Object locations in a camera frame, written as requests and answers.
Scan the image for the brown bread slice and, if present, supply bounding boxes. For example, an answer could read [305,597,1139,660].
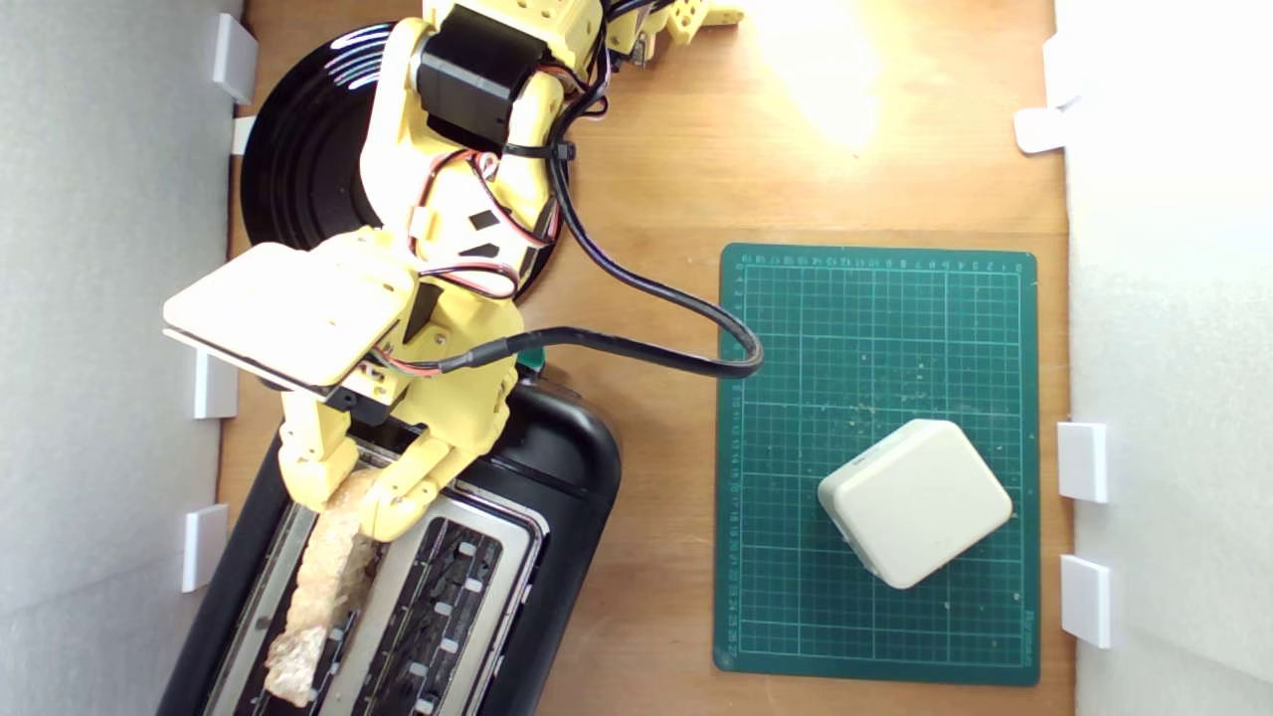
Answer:
[264,467,384,709]

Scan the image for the black two-slot toaster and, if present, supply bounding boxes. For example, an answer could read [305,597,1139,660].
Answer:
[157,373,624,716]

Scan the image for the black round plate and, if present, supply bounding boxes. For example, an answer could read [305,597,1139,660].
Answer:
[240,22,558,299]

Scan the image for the green cutting mat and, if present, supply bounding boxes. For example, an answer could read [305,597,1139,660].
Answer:
[712,242,1042,687]

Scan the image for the white square block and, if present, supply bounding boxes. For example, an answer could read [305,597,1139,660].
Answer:
[817,419,1014,591]

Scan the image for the yellow wrist camera mount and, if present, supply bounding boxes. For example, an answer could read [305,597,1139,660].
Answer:
[162,227,419,399]

